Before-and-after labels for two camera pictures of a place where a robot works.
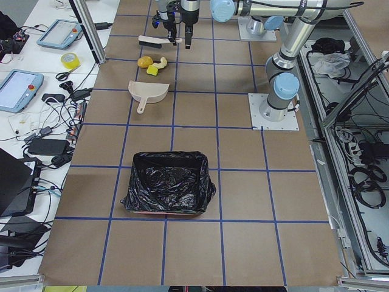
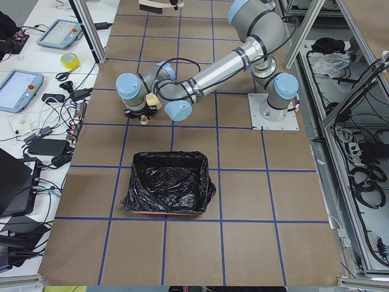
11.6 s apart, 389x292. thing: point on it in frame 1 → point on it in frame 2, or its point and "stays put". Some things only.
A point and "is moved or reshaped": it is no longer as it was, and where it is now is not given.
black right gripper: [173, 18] → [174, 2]
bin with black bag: [174, 182] stays put
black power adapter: [48, 146] stays put
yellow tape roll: [70, 60] stays put
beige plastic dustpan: [148, 92] is moved or reshaped
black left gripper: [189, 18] → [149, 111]
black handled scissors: [62, 76] stays put
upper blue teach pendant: [59, 33] stays put
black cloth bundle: [328, 45] stays put
